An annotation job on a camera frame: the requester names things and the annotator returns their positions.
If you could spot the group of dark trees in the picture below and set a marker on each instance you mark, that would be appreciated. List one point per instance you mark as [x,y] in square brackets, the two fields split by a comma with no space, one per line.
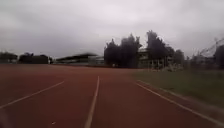
[123,53]

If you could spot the pale building behind trees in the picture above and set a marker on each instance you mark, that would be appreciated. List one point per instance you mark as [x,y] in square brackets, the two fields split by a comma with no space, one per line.
[144,55]

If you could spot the roofed grandstand building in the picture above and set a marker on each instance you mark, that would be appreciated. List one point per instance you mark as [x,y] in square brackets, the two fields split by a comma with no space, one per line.
[78,58]

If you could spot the red running track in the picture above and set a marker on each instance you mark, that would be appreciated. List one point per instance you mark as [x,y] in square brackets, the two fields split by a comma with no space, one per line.
[66,100]

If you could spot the distant row of trees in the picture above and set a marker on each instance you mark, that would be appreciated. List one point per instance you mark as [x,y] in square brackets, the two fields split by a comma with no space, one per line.
[31,59]

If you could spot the grass field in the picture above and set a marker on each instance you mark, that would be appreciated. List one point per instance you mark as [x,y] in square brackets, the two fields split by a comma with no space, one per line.
[193,83]

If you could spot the tall dark tree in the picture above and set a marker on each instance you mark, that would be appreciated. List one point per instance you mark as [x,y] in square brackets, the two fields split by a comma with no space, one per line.
[220,56]

